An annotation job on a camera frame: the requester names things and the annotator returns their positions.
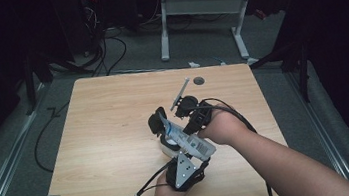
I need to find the black stand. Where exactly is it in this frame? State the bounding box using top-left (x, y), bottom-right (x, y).
top-left (244, 27), bottom-right (316, 110)
top-left (19, 52), bottom-right (58, 116)

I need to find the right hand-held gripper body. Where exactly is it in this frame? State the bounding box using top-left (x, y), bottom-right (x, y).
top-left (166, 75), bottom-right (217, 137)

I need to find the round table cable hole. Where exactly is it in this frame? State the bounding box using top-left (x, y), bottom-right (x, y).
top-left (192, 75), bottom-right (206, 86)

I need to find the white plug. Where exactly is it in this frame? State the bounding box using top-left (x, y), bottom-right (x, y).
top-left (187, 60), bottom-right (201, 70)

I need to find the white-framed desk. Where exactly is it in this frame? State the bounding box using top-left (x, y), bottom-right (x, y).
top-left (153, 0), bottom-right (302, 71)

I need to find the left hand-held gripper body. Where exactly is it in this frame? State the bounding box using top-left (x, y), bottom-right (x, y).
top-left (162, 149), bottom-right (209, 194)

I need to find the white and blue carton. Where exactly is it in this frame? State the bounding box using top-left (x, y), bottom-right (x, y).
top-left (157, 105), bottom-right (218, 167)

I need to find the person's right hand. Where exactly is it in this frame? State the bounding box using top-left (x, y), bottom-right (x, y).
top-left (195, 100), bottom-right (253, 149)

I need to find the glass jar with black lid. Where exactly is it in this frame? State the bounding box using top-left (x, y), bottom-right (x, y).
top-left (146, 103), bottom-right (193, 164)

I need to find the bundle of black cables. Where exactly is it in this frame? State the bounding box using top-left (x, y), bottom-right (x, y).
top-left (79, 0), bottom-right (131, 78)

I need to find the small red object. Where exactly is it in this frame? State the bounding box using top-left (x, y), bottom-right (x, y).
top-left (253, 7), bottom-right (268, 22)

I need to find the right hand-held gripper cable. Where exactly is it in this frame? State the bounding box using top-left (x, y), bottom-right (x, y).
top-left (189, 91), bottom-right (274, 196)

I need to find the long black floor cable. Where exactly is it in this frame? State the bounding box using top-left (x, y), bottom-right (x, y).
top-left (27, 100), bottom-right (79, 175)

